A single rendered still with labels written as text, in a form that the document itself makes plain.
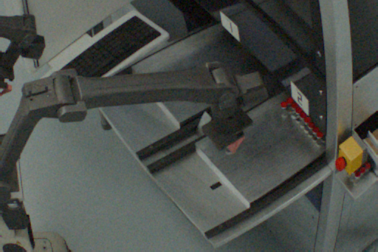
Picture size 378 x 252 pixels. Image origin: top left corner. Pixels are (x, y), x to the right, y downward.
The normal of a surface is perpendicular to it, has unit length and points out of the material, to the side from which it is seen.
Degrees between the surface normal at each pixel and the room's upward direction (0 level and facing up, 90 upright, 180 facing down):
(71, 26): 90
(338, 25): 90
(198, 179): 0
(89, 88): 28
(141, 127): 0
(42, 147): 0
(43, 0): 90
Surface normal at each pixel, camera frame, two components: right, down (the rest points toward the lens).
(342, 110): 0.52, 0.60
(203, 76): 0.36, -0.58
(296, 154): -0.11, -0.65
